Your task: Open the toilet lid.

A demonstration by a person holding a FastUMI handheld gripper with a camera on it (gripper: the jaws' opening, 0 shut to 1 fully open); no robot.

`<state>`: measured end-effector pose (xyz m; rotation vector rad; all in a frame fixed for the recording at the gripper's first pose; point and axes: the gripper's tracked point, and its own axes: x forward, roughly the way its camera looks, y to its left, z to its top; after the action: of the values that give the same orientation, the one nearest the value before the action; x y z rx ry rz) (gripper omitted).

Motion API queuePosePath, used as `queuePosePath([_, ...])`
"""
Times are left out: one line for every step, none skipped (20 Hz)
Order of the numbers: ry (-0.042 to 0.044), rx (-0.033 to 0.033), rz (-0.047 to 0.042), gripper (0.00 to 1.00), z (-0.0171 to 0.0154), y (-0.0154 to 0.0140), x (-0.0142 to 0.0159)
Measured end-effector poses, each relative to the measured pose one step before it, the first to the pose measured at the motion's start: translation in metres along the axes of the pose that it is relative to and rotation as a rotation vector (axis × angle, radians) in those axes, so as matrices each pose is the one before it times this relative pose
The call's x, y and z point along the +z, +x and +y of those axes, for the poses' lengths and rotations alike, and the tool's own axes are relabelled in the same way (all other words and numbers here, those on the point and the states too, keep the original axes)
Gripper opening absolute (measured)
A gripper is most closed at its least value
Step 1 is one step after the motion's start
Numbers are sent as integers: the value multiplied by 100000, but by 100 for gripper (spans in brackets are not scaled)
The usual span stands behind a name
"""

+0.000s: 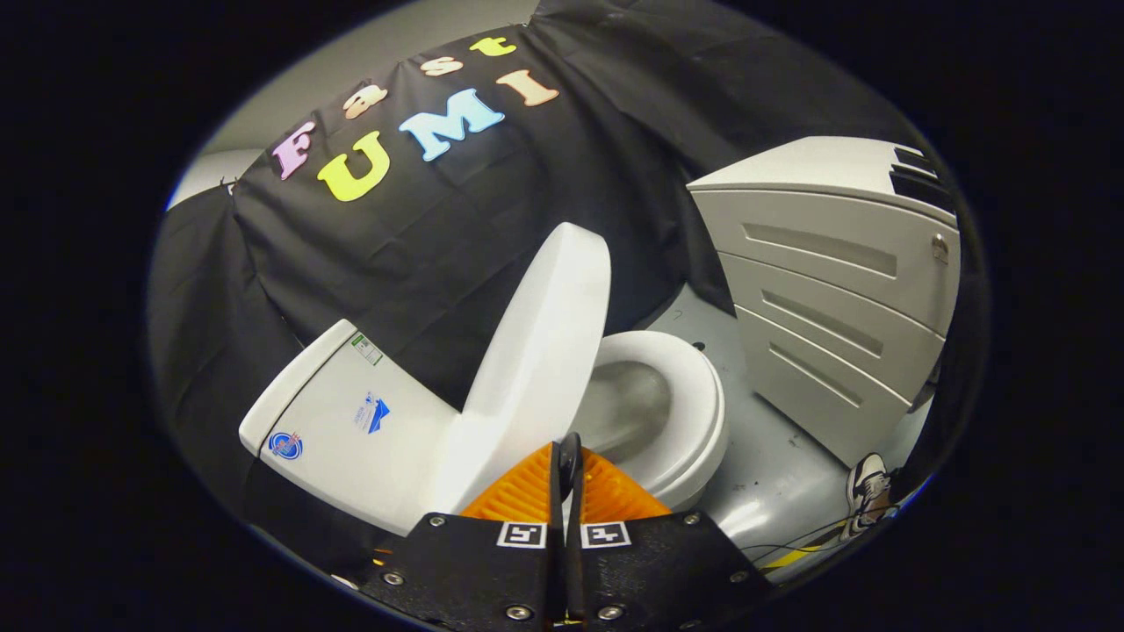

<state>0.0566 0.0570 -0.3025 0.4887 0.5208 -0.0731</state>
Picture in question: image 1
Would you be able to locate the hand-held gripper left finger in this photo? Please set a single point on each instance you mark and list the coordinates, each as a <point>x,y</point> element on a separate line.
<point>474,570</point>

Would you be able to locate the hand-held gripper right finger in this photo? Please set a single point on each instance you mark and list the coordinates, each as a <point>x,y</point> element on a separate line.
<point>650,570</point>

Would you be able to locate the white toilet lid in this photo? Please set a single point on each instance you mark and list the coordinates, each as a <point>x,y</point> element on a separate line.
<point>544,342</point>

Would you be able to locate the white toilet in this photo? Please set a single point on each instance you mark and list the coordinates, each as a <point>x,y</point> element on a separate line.
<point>351,439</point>

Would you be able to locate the white and black shoe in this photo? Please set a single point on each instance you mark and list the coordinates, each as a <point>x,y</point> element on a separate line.
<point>868,491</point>

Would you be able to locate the white drawer cabinet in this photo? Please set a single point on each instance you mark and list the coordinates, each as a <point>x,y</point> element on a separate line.
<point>817,290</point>

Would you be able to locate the black backdrop cloth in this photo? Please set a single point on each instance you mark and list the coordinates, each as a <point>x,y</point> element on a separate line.
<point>457,219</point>

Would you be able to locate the black object on cabinet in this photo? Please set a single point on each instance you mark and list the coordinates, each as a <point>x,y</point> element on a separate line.
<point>918,180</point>

